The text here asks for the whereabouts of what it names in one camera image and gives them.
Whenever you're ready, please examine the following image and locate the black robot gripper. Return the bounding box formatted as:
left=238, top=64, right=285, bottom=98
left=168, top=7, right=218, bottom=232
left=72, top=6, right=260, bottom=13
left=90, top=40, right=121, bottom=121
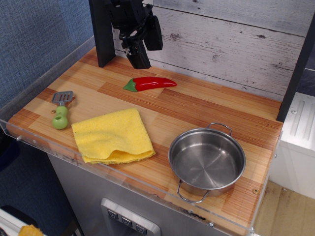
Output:
left=109, top=0, right=163, bottom=69

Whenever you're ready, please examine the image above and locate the clear acrylic table guard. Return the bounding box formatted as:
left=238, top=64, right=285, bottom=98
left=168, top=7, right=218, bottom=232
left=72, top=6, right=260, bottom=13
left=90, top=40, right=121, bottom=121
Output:
left=0, top=39, right=282, bottom=236

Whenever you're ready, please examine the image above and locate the black vertical post left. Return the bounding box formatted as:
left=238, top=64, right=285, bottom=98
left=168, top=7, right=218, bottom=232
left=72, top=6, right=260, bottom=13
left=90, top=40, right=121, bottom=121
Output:
left=89, top=0, right=116, bottom=67

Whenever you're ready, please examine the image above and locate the green handled toy spatula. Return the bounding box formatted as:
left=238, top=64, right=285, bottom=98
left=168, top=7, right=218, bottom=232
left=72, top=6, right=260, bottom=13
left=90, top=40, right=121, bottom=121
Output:
left=52, top=91, right=73, bottom=130

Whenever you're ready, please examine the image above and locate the silver toy fridge cabinet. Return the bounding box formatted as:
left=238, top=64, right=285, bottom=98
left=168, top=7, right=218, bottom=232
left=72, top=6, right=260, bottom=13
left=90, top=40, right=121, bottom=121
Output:
left=48, top=155, right=226, bottom=236

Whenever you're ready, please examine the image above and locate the silver dispenser button panel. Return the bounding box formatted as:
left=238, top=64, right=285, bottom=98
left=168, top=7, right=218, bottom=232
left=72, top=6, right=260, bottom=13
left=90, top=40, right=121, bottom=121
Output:
left=100, top=198, right=161, bottom=236

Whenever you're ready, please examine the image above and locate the yellow folded towel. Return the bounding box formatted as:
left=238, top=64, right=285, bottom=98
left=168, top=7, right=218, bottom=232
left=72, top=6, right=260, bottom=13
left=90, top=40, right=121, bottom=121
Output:
left=71, top=108, right=156, bottom=165

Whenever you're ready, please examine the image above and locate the white ribbed appliance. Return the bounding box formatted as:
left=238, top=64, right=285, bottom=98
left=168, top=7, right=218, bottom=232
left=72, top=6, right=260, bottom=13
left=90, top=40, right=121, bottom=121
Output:
left=269, top=92, right=315, bottom=199

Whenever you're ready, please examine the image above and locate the steel pot with handles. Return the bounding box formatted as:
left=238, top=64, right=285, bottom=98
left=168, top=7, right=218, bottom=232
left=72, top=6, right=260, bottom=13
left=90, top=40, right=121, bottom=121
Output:
left=168, top=122, right=246, bottom=204

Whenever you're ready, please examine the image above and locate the yellow cloth bottom corner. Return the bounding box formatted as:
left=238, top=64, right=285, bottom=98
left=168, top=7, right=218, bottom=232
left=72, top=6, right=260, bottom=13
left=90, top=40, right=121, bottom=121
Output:
left=18, top=225, right=44, bottom=236

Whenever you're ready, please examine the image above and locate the black vertical post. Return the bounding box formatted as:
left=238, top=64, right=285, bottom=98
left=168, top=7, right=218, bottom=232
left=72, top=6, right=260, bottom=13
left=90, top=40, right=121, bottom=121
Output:
left=276, top=15, right=315, bottom=122
left=89, top=0, right=116, bottom=67

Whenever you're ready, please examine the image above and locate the red toy chili pepper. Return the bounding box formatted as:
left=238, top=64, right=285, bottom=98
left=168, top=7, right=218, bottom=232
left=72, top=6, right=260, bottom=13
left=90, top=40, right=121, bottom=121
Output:
left=123, top=77, right=177, bottom=92

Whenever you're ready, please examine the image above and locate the black vertical post right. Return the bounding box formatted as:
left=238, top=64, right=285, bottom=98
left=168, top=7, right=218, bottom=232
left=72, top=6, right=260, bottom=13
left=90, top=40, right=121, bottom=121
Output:
left=276, top=15, right=315, bottom=122

